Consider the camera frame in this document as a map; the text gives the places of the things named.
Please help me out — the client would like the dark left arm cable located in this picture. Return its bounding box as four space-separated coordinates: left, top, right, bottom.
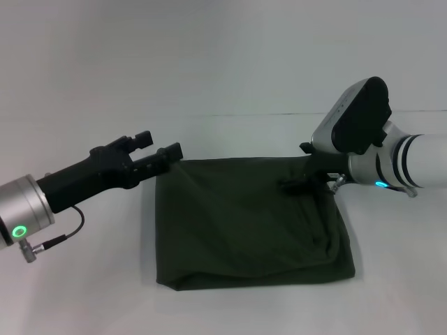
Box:
31 204 86 251

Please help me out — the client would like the dark green t-shirt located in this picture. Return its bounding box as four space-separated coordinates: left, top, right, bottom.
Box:
154 156 356 290

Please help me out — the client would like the silver left cable elbow plug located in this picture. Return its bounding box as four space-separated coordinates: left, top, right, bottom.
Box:
18 238 36 263

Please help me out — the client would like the dark right arm cable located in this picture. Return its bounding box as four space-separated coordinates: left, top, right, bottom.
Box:
382 184 418 199

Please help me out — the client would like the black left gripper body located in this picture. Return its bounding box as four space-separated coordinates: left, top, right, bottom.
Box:
36 135 141 214

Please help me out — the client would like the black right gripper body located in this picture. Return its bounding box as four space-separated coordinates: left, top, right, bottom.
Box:
299 141 351 188

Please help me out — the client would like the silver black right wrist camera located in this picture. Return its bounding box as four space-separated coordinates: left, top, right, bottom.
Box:
310 76 393 156

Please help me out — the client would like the dark arm cable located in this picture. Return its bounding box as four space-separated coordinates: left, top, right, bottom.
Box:
382 184 418 199
31 204 86 251

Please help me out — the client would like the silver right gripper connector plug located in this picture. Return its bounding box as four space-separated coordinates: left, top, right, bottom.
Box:
329 173 347 192

